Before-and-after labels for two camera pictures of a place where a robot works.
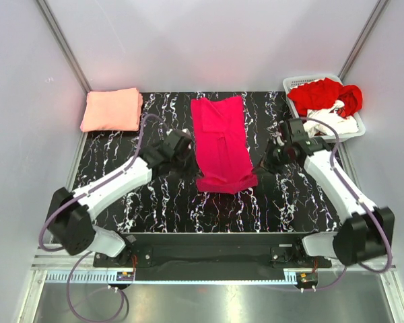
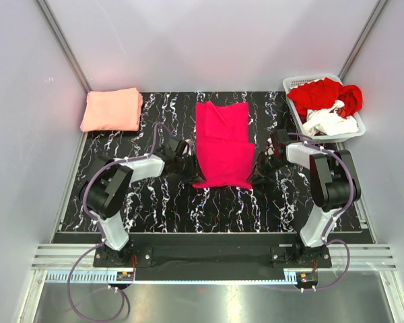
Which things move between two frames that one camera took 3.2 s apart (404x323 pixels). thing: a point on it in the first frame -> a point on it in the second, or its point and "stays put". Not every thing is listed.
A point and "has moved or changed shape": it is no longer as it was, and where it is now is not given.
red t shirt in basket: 323,93 stays put
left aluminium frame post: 64,44 stays put
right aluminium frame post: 362,38 stays put
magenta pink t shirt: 225,165 has moved or changed shape
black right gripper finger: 264,167 -> 257,176
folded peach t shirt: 116,110 stays put
